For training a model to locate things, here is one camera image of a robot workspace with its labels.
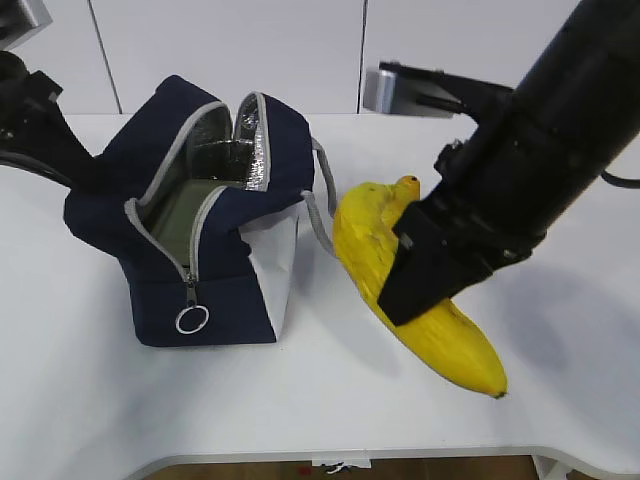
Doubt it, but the white torn label sticker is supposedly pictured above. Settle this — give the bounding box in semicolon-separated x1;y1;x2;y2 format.
311;454;372;475

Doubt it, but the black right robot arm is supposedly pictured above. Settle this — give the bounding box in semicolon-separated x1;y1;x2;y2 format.
363;1;639;326

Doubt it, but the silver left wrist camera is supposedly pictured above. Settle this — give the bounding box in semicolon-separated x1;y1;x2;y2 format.
1;0;53;50

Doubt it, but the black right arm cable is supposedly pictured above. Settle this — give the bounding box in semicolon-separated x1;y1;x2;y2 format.
599;169;640;190

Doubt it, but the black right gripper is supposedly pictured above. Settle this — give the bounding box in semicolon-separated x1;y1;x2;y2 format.
377;137;545;326

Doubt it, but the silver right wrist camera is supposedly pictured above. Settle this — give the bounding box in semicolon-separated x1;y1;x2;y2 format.
362;60;516;120

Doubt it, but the yellow banana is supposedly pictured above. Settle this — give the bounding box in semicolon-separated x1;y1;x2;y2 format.
331;181;510;400

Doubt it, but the navy blue lunch bag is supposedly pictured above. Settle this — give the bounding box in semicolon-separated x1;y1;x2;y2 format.
64;75;337;348

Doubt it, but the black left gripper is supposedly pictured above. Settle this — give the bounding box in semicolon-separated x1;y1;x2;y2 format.
1;51;98;191

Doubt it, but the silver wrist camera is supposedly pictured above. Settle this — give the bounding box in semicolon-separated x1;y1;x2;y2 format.
1;0;53;50
362;60;516;120

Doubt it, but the yellow pear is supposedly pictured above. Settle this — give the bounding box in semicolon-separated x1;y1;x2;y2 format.
386;175;421;209

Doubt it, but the green lidded glass container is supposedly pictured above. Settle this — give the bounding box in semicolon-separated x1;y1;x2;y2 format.
141;179;222;267

